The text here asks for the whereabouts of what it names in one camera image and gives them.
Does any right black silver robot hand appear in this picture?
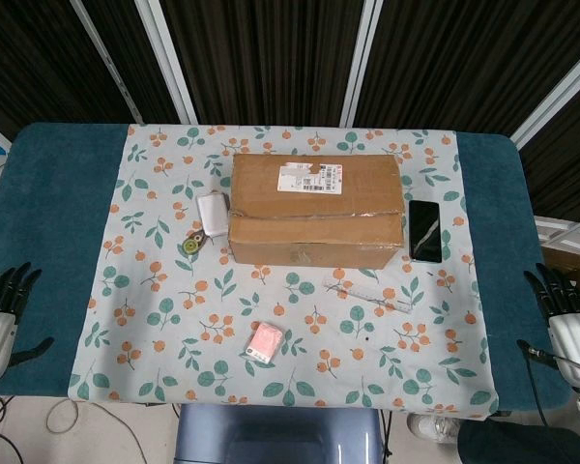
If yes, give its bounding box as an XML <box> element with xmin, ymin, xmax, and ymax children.
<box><xmin>516</xmin><ymin>263</ymin><xmax>580</xmax><ymax>388</ymax></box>

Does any black screen smartphone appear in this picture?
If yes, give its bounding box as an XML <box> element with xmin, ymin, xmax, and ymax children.
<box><xmin>408</xmin><ymin>199</ymin><xmax>444</xmax><ymax>265</ymax></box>

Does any thin white frame post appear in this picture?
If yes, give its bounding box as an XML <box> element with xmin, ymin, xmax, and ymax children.
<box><xmin>70</xmin><ymin>0</ymin><xmax>144</xmax><ymax>125</ymax></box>

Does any clear plastic ruler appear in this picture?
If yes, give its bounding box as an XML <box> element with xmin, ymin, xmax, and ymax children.
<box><xmin>322</xmin><ymin>275</ymin><xmax>414</xmax><ymax>315</ymax></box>

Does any double white frame post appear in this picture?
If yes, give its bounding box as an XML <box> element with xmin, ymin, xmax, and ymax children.
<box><xmin>134</xmin><ymin>0</ymin><xmax>198</xmax><ymax>125</ymax></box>

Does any teal plush table cover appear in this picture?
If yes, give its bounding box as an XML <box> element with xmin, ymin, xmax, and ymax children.
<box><xmin>0</xmin><ymin>120</ymin><xmax>574</xmax><ymax>417</ymax></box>

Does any black fabric bag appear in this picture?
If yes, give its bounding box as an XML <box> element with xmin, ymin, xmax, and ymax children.
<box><xmin>456</xmin><ymin>419</ymin><xmax>580</xmax><ymax>464</ymax></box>

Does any correction tape dispenser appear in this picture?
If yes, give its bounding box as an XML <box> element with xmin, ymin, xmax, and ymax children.
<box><xmin>182</xmin><ymin>229</ymin><xmax>209</xmax><ymax>256</ymax></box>

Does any white power adapter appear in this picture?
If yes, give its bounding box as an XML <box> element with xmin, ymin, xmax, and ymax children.
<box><xmin>195</xmin><ymin>191</ymin><xmax>229</xmax><ymax>238</ymax></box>

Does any white sneaker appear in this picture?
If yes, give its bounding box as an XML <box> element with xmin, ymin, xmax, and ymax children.
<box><xmin>406</xmin><ymin>413</ymin><xmax>460</xmax><ymax>444</ymax></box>

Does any floral print tablecloth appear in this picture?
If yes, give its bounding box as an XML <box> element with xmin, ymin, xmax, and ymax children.
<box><xmin>67</xmin><ymin>123</ymin><xmax>502</xmax><ymax>420</ymax></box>

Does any brown cardboard box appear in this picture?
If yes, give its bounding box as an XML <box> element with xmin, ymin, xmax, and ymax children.
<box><xmin>226</xmin><ymin>153</ymin><xmax>406</xmax><ymax>270</ymax></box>

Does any tan floor cable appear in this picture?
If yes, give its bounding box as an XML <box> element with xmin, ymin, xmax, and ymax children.
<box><xmin>45</xmin><ymin>398</ymin><xmax>149</xmax><ymax>464</ymax></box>

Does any blue-grey robot torso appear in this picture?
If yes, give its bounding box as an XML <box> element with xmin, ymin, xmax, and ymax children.
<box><xmin>173</xmin><ymin>403</ymin><xmax>386</xmax><ymax>464</ymax></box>

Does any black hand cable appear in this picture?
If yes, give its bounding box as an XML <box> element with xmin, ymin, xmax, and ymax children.
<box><xmin>517</xmin><ymin>339</ymin><xmax>580</xmax><ymax>427</ymax></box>

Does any white metal frame rail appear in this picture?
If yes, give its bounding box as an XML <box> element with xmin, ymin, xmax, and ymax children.
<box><xmin>534</xmin><ymin>215</ymin><xmax>580</xmax><ymax>246</ymax></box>

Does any pink tissue pack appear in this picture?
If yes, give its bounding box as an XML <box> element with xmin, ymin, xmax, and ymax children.
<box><xmin>244</xmin><ymin>322</ymin><xmax>284</xmax><ymax>364</ymax></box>

